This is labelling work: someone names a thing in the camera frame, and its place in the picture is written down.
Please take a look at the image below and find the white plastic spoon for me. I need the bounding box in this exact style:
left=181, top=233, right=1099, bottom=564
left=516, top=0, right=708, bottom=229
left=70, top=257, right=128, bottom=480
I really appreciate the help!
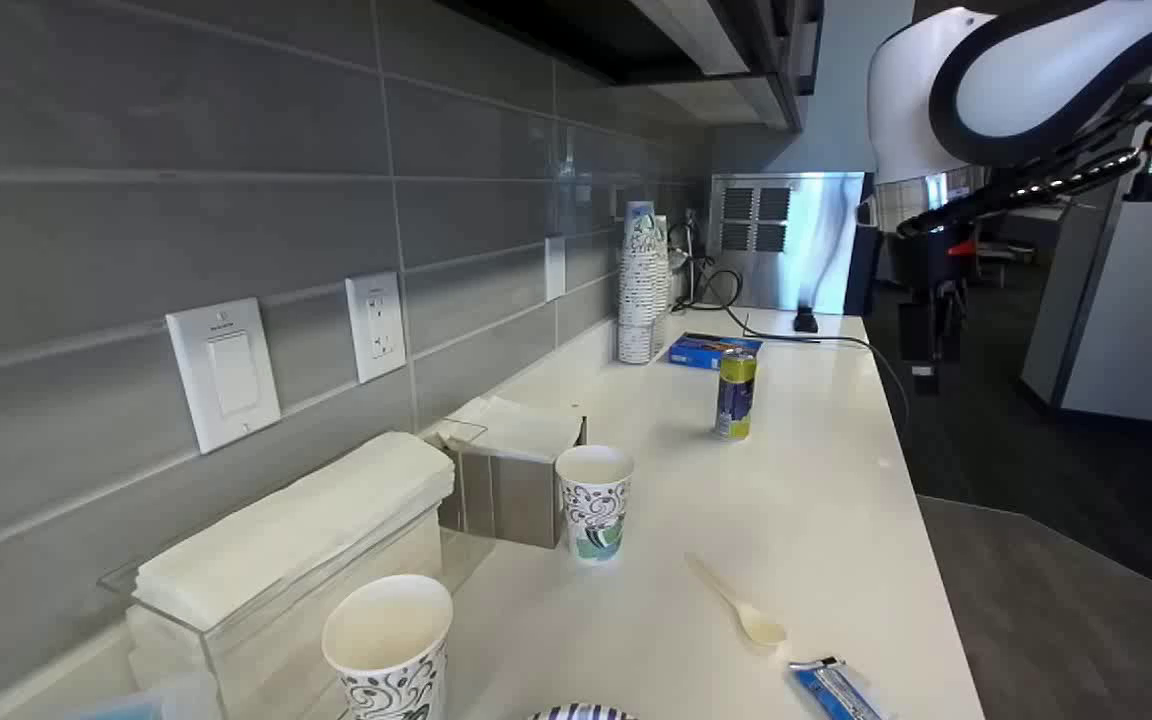
left=689, top=551, right=788, bottom=652

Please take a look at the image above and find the blue and yellow can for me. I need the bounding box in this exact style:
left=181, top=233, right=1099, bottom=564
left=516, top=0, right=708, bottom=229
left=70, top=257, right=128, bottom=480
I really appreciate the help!
left=714, top=350, right=765, bottom=446

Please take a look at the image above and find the large white cabinet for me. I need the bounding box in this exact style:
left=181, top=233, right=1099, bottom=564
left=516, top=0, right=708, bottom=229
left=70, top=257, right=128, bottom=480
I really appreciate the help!
left=1018, top=115, right=1152, bottom=432

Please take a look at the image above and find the dark upper cabinet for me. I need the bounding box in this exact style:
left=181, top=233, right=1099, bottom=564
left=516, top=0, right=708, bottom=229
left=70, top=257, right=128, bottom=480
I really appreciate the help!
left=439, top=0, right=829, bottom=136

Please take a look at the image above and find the white power outlet plate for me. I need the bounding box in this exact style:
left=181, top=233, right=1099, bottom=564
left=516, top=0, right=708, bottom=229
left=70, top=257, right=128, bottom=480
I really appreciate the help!
left=341, top=270, right=408, bottom=390

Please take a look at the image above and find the small white outlet plate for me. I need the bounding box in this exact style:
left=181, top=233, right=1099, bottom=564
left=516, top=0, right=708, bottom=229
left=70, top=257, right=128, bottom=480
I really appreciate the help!
left=541, top=235, right=569, bottom=306

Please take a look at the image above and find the black power cable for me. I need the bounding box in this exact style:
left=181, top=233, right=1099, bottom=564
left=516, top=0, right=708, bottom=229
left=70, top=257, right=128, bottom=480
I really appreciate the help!
left=675, top=211, right=877, bottom=352

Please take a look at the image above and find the near white paper cup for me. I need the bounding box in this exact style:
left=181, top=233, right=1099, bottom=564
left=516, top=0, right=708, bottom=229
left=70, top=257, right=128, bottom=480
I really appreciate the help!
left=319, top=572, right=455, bottom=720

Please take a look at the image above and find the flat blue packet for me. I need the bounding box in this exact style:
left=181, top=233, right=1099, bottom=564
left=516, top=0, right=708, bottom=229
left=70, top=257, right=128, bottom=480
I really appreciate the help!
left=655, top=327, right=765, bottom=371

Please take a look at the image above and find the small blue sachet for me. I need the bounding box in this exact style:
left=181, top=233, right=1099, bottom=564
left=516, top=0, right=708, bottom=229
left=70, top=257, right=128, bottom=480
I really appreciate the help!
left=785, top=652, right=895, bottom=720

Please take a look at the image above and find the white light switch plate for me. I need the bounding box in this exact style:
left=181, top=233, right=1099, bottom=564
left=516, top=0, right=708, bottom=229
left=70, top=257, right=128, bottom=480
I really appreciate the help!
left=166, top=296, right=284, bottom=456

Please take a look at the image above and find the green patterned paper cup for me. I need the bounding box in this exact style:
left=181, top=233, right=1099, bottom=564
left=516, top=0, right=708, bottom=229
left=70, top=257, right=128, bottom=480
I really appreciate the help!
left=552, top=442, right=637, bottom=569

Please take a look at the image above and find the tall stack of paper cups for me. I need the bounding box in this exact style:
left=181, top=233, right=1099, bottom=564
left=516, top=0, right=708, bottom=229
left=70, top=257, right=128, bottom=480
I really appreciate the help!
left=616, top=195, right=675, bottom=369

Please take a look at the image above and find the stainless steel appliance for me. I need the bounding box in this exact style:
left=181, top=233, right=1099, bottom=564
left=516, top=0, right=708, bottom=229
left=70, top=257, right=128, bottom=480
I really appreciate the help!
left=704, top=169, right=868, bottom=321

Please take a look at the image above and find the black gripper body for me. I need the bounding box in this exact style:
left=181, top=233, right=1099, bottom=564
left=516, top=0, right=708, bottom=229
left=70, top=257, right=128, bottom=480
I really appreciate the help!
left=891, top=219, right=977, bottom=392

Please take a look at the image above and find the blue patterned paper bowl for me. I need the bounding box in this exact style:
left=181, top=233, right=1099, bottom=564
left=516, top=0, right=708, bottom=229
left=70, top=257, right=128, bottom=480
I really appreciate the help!
left=528, top=702, right=637, bottom=720

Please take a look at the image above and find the white napkin stack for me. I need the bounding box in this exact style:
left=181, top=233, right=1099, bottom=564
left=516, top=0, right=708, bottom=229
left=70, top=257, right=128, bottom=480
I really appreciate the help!
left=134, top=428, right=459, bottom=636

